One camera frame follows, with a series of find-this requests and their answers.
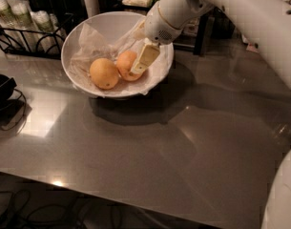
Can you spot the black wire basket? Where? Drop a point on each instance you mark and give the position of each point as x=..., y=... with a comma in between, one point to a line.
x=223, y=27

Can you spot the paper cup stack middle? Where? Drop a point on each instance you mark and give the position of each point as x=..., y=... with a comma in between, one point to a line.
x=26, y=27

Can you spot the black shelf rack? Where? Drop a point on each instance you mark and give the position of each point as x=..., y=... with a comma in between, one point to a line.
x=194, y=35

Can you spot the white paper liner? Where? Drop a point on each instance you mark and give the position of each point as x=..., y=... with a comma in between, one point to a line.
x=94, y=45

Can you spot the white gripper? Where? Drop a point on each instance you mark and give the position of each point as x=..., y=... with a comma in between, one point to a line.
x=157, y=27

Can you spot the white bowl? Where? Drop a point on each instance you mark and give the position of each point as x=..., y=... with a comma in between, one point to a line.
x=107, y=26

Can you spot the orange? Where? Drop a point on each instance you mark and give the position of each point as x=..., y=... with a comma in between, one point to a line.
x=104, y=73
x=124, y=63

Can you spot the black pan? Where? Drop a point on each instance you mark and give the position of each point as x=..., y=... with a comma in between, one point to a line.
x=7, y=85

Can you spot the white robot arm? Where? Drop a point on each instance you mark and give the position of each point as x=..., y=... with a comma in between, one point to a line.
x=267, y=25

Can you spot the white cylinder container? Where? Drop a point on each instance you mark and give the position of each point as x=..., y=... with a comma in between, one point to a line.
x=92, y=7

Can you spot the paper cup stack right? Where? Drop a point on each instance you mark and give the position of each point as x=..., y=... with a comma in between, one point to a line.
x=46, y=26

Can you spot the paper cup stack left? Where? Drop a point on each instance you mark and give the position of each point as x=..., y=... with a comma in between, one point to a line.
x=7, y=21

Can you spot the black wire cup rack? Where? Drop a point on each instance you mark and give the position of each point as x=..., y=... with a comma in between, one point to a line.
x=6, y=46

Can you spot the paper cup stack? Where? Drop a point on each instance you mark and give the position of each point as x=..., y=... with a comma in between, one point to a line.
x=46, y=26
x=26, y=27
x=7, y=21

